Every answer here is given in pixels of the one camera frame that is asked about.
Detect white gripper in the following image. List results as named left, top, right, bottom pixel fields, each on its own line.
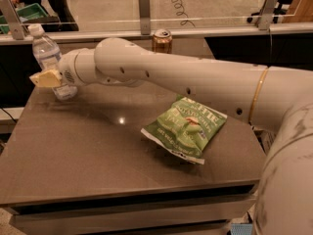
left=30, top=48, right=86, bottom=88

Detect clear plastic water bottle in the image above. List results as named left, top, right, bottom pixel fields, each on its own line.
left=28, top=23, right=77, bottom=101

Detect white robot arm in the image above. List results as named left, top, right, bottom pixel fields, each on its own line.
left=31, top=38, right=313, bottom=235

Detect green plastic bin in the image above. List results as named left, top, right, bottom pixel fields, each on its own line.
left=0, top=3, right=48, bottom=34

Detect clear acrylic barrier panel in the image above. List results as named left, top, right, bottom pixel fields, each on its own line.
left=0, top=0, right=313, bottom=26

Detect gold soda can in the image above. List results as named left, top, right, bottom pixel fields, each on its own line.
left=152, top=29, right=172, bottom=54

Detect green chip bag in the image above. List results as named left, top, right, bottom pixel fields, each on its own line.
left=141, top=97, right=227, bottom=165

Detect blue perforated tray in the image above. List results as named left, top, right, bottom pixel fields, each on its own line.
left=230, top=223, right=252, bottom=235

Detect black office chair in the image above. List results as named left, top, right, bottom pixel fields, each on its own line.
left=246, top=0, right=299, bottom=24

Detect left metal bracket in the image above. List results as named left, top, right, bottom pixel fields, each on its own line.
left=0, top=0, right=25, bottom=40

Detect metal bracket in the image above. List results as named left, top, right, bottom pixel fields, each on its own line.
left=256, top=0, right=278, bottom=30
left=0, top=0, right=25, bottom=40
left=138, top=0, right=151, bottom=35

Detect middle metal bracket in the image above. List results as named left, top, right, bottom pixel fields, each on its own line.
left=138, top=0, right=151, bottom=35

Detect black coiled cable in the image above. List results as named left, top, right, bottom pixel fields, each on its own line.
left=163, top=0, right=196, bottom=28

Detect right metal bracket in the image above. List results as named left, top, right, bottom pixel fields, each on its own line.
left=256, top=0, right=278, bottom=30

